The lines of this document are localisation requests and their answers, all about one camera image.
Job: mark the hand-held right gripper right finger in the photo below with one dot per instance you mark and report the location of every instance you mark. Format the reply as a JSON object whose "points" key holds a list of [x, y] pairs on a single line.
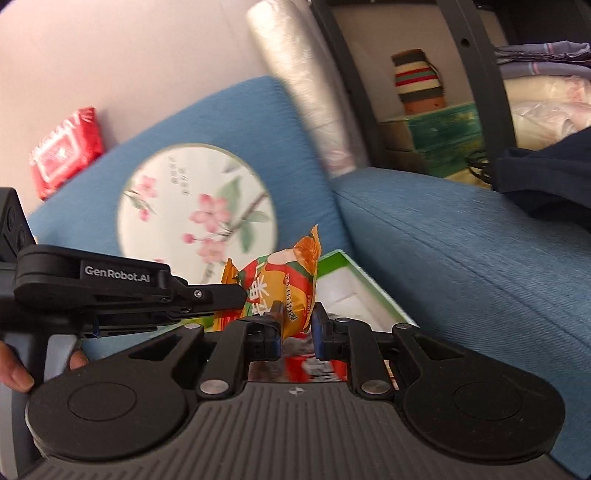
{"points": [[318, 334]]}

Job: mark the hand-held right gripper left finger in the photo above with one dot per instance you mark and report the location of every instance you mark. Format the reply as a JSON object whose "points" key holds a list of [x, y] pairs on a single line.
{"points": [[276, 341]]}

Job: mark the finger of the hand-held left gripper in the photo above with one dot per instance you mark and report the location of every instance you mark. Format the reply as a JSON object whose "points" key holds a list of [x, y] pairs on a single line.
{"points": [[147, 325], [212, 295]]}

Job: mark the orange snack packet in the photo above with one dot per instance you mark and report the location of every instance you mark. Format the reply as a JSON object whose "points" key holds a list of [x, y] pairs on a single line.
{"points": [[281, 286]]}

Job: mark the green cardboard box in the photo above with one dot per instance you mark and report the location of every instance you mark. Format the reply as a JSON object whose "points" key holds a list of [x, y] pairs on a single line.
{"points": [[360, 295]]}

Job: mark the person's left hand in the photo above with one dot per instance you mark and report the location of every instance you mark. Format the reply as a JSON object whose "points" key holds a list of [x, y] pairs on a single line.
{"points": [[14, 369]]}

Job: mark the red white snack packet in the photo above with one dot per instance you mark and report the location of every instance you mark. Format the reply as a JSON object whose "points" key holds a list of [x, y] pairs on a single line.
{"points": [[309, 367]]}

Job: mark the round floral fan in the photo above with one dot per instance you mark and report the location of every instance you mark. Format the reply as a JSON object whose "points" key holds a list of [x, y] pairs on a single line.
{"points": [[194, 207]]}

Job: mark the red wet wipes pack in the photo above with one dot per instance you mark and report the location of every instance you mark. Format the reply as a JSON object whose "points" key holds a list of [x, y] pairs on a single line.
{"points": [[64, 152]]}

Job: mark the blue sofa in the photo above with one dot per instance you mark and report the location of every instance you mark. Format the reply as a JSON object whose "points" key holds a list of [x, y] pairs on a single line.
{"points": [[438, 258]]}

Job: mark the brown cardboard box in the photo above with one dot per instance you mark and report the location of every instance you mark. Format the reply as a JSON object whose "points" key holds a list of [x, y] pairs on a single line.
{"points": [[395, 134]]}

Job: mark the clear plastic film roll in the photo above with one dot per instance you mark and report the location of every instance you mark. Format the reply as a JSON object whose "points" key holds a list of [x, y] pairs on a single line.
{"points": [[314, 92]]}

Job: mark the dark navy cloth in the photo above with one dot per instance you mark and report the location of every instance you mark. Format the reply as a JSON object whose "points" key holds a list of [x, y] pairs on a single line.
{"points": [[545, 184]]}

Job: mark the folded pale bedding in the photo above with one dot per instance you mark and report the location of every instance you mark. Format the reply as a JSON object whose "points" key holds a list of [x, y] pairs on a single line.
{"points": [[545, 101]]}

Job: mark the black shelf frame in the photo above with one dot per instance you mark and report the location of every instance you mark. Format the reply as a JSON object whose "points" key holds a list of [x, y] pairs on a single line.
{"points": [[351, 92]]}

